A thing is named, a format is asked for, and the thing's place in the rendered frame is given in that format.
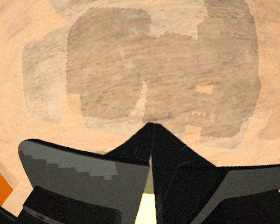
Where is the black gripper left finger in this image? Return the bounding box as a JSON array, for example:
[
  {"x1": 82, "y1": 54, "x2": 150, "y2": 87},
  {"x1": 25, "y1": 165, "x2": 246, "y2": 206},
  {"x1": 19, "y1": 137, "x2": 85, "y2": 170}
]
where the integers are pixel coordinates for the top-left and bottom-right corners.
[{"x1": 17, "y1": 122, "x2": 155, "y2": 224}]

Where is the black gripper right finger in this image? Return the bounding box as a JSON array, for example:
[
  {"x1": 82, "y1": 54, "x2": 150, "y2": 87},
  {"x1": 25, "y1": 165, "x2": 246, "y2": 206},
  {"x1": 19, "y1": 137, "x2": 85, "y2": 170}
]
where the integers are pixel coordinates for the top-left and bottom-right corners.
[{"x1": 151, "y1": 123, "x2": 280, "y2": 224}]

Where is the pale yellow board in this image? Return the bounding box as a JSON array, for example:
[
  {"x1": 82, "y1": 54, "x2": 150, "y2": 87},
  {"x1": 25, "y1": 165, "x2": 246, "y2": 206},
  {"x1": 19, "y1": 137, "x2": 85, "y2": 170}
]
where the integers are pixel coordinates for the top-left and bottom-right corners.
[{"x1": 135, "y1": 164, "x2": 156, "y2": 224}]

